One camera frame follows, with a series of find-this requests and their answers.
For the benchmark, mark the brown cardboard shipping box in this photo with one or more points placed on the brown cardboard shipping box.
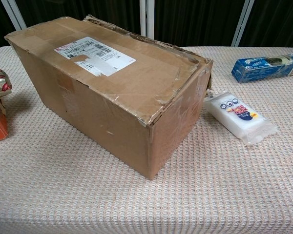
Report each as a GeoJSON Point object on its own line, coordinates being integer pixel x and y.
{"type": "Point", "coordinates": [117, 117]}

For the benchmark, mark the white clear snack pack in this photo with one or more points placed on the white clear snack pack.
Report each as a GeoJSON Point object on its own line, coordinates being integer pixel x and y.
{"type": "Point", "coordinates": [239, 117]}

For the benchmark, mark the beige woven tablecloth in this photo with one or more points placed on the beige woven tablecloth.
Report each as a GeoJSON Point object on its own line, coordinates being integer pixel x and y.
{"type": "Point", "coordinates": [210, 185]}

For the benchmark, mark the blue cookie pack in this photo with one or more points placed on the blue cookie pack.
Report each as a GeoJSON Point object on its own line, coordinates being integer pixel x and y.
{"type": "Point", "coordinates": [263, 69]}

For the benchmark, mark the white frame post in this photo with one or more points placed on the white frame post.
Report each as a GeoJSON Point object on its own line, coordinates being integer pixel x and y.
{"type": "Point", "coordinates": [13, 13]}
{"type": "Point", "coordinates": [146, 17]}
{"type": "Point", "coordinates": [243, 22]}

